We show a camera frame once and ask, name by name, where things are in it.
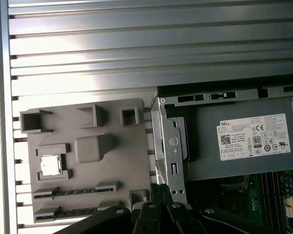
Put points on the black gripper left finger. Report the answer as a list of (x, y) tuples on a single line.
[(146, 219)]

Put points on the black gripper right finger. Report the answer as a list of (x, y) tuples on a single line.
[(180, 219)]

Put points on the silver CPU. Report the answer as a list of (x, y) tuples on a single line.
[(51, 165)]

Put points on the CPU socket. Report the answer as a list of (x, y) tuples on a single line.
[(235, 201)]

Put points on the grey parts rack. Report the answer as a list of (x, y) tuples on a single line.
[(112, 170)]

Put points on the grey power supply unit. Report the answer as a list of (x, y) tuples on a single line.
[(205, 158)]

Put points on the dark RAM stick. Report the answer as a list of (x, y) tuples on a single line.
[(73, 191), (73, 210)]

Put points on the metal socket cover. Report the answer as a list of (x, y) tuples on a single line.
[(246, 182)]

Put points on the green motherboard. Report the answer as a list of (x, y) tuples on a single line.
[(255, 195)]

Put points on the black RAM slot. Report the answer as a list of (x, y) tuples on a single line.
[(276, 195), (266, 195)]

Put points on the black PC case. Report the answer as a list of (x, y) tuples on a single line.
[(161, 126)]

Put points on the white board connector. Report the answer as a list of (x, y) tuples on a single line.
[(291, 201), (289, 212)]

